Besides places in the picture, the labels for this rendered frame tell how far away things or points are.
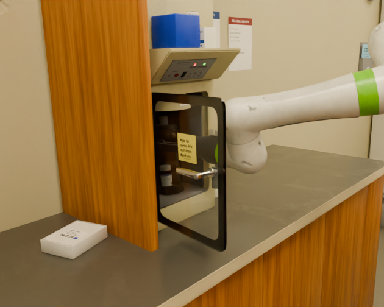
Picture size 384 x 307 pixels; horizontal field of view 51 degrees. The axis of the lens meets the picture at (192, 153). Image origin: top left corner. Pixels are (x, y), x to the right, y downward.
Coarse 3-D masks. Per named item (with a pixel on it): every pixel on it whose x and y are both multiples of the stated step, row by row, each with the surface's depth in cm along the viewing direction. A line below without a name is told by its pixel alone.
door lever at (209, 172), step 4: (176, 168) 105; (180, 168) 104; (184, 168) 104; (208, 168) 102; (180, 172) 104; (184, 172) 102; (188, 172) 101; (192, 172) 100; (196, 172) 100; (200, 172) 100; (204, 172) 100; (208, 172) 101; (212, 172) 101; (188, 176) 101; (192, 176) 100; (196, 176) 99; (200, 176) 99; (204, 176) 100; (208, 176) 103; (212, 176) 102
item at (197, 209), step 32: (160, 96) 113; (192, 96) 103; (160, 128) 116; (192, 128) 105; (224, 128) 96; (160, 160) 118; (224, 160) 98; (160, 192) 121; (192, 192) 110; (224, 192) 100; (192, 224) 112; (224, 224) 102
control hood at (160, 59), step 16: (160, 48) 110; (176, 48) 110; (192, 48) 114; (208, 48) 119; (224, 48) 125; (240, 48) 130; (160, 64) 111; (224, 64) 132; (176, 80) 123; (192, 80) 129
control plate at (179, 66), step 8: (176, 64) 115; (184, 64) 117; (192, 64) 120; (200, 64) 122; (208, 64) 125; (168, 72) 116; (176, 72) 119; (192, 72) 124; (160, 80) 117; (168, 80) 120
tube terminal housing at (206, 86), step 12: (156, 0) 116; (168, 0) 120; (180, 0) 123; (192, 0) 127; (204, 0) 131; (156, 12) 117; (168, 12) 121; (180, 12) 124; (204, 12) 132; (204, 24) 133; (156, 84) 121; (168, 84) 125; (180, 84) 129; (192, 84) 132; (204, 84) 137
